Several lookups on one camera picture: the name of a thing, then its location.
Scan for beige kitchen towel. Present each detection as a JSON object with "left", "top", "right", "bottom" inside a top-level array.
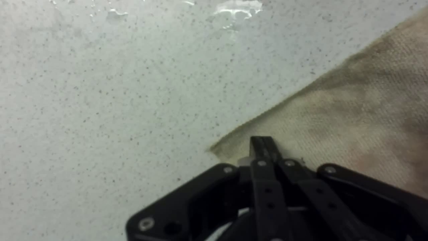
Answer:
[{"left": 209, "top": 8, "right": 428, "bottom": 199}]

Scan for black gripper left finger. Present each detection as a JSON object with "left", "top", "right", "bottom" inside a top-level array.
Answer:
[{"left": 125, "top": 135, "right": 296, "bottom": 241}]

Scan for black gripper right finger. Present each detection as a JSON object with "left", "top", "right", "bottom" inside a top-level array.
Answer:
[{"left": 264, "top": 135, "right": 428, "bottom": 241}]

